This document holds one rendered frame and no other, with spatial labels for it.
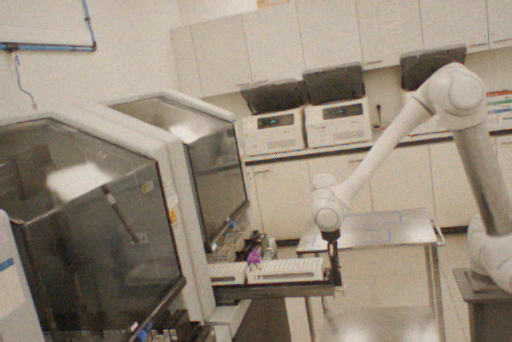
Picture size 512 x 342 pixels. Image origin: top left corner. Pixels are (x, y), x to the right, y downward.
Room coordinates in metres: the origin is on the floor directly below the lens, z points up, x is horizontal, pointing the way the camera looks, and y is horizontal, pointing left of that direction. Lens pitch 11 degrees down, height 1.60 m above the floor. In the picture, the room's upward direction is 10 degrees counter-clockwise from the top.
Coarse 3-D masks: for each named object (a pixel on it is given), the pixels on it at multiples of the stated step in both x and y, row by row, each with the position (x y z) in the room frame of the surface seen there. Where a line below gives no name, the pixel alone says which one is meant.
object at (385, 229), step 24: (360, 216) 2.21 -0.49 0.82; (384, 216) 2.14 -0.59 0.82; (408, 216) 2.08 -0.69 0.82; (312, 240) 2.00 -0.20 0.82; (360, 240) 1.89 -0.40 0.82; (384, 240) 1.85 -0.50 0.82; (408, 240) 1.80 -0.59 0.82; (432, 240) 1.76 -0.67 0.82; (432, 264) 1.76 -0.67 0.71; (432, 288) 2.15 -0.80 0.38; (312, 312) 1.92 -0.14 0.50; (336, 312) 2.26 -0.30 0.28; (360, 312) 2.21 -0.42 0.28; (384, 312) 2.17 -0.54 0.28; (408, 312) 2.13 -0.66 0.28; (432, 312) 2.09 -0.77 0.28; (312, 336) 1.91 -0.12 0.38; (336, 336) 2.03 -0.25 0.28; (360, 336) 2.00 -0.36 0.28; (384, 336) 1.96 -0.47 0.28; (408, 336) 1.93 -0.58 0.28; (432, 336) 1.89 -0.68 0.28
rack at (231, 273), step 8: (208, 264) 1.81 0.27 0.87; (216, 264) 1.80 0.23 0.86; (224, 264) 1.79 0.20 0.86; (232, 264) 1.77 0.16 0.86; (240, 264) 1.76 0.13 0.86; (216, 272) 1.72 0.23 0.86; (224, 272) 1.71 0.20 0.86; (232, 272) 1.69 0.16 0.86; (240, 272) 1.68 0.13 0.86; (216, 280) 1.77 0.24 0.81; (224, 280) 1.75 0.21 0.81; (232, 280) 1.74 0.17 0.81; (240, 280) 1.68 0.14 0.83
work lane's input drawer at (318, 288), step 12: (324, 276) 1.61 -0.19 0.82; (216, 288) 1.70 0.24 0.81; (228, 288) 1.68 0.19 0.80; (240, 288) 1.66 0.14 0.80; (252, 288) 1.65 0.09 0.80; (264, 288) 1.63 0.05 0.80; (276, 288) 1.62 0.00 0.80; (288, 288) 1.61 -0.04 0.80; (300, 288) 1.59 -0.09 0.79; (312, 288) 1.58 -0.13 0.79; (324, 288) 1.57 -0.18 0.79; (336, 288) 1.62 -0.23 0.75; (216, 300) 1.69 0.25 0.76
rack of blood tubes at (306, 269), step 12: (264, 264) 1.72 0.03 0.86; (276, 264) 1.70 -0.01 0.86; (288, 264) 1.68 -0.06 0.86; (300, 264) 1.65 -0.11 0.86; (312, 264) 1.64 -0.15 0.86; (252, 276) 1.66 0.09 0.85; (264, 276) 1.69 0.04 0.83; (276, 276) 1.69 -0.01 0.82; (288, 276) 1.69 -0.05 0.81; (300, 276) 1.67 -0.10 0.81; (312, 276) 1.65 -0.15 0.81
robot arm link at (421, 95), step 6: (444, 66) 1.54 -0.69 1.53; (450, 66) 1.51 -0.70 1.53; (456, 66) 1.50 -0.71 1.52; (462, 66) 1.50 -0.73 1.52; (426, 84) 1.50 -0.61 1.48; (420, 90) 1.54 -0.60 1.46; (426, 90) 1.49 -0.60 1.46; (414, 96) 1.55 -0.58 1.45; (420, 96) 1.53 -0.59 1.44; (426, 96) 1.50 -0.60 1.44; (426, 102) 1.51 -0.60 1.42; (432, 108) 1.51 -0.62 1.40; (432, 114) 1.52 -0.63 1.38
